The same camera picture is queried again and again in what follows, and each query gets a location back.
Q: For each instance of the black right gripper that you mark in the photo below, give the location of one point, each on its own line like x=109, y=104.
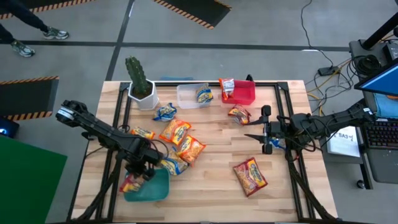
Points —
x=276, y=130

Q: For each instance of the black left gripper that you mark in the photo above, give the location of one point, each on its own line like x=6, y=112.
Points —
x=144, y=163

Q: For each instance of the orange Maruchan ramen pack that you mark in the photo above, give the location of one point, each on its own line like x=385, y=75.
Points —
x=239, y=114
x=228, y=87
x=143, y=133
x=190, y=150

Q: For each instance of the blue Maruchan ramen pack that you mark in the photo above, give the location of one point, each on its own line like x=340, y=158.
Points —
x=277, y=143
x=164, y=112
x=204, y=95
x=174, y=166

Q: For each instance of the red Maruchan ramen pack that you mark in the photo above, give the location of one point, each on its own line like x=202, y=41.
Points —
x=174, y=130
x=130, y=185
x=250, y=177

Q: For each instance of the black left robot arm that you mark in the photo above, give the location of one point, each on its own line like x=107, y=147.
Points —
x=102, y=129

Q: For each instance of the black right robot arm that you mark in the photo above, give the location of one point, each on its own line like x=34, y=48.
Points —
x=329, y=123

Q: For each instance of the teal plastic bin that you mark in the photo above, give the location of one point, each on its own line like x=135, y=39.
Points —
x=155, y=188

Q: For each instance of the red plastic bin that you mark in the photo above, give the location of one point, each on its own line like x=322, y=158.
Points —
x=244, y=93

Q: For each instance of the small black clamp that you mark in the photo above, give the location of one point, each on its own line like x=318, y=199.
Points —
x=249, y=77

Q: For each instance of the white hexagonal plant pot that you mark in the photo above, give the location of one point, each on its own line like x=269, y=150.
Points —
x=149, y=102

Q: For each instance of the clear plastic bin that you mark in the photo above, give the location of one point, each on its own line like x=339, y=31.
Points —
x=186, y=98

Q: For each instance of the green cactus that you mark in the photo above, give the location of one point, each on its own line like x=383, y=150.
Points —
x=136, y=74

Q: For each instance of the white paper sheet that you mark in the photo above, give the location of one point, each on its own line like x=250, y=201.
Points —
x=345, y=146

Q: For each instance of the black power brick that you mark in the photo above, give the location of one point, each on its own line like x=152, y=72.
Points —
x=328, y=71

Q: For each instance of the black desk leg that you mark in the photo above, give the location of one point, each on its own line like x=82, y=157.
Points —
x=366, y=171

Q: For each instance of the black caster wheel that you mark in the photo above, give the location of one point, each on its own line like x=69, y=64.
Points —
x=360, y=184

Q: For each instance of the green floor mat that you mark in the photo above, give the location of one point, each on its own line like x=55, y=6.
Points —
x=28, y=183

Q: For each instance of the black keyboard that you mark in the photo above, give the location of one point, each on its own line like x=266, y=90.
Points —
x=382, y=135

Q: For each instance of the grey equipment cart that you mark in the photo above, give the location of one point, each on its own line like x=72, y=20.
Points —
x=356, y=46

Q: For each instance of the teal cloth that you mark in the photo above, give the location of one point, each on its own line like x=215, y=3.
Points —
x=388, y=107

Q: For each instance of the grey desk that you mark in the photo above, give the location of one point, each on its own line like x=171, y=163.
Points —
x=385, y=168

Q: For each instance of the computer monitor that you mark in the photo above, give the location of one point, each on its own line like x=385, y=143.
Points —
x=382, y=82

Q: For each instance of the black hazard-striped floor mat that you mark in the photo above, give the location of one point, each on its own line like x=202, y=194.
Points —
x=25, y=99
x=40, y=2
x=199, y=9

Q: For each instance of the black device with blue light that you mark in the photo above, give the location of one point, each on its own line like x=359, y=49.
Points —
x=9, y=129

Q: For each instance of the person's shoe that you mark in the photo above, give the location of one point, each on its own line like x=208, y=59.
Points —
x=23, y=49
x=57, y=33

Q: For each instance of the black pole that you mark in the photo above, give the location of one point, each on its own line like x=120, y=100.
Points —
x=379, y=32

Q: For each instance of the small black box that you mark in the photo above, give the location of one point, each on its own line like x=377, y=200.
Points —
x=392, y=51

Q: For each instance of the person's leg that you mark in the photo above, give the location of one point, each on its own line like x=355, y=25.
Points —
x=25, y=15
x=4, y=34

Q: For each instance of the black aluminium table frame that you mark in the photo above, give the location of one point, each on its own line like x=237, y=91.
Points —
x=267, y=83

